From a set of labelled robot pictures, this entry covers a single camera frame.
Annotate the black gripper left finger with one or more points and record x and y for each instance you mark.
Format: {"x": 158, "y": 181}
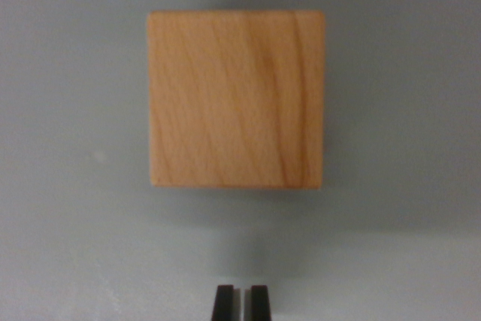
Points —
{"x": 223, "y": 306}

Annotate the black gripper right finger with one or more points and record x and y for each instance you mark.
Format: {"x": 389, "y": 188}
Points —
{"x": 260, "y": 306}

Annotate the wooden cube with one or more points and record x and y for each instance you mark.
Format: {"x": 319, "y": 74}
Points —
{"x": 236, "y": 99}

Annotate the grey plastic tray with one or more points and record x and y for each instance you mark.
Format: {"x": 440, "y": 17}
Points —
{"x": 67, "y": 110}

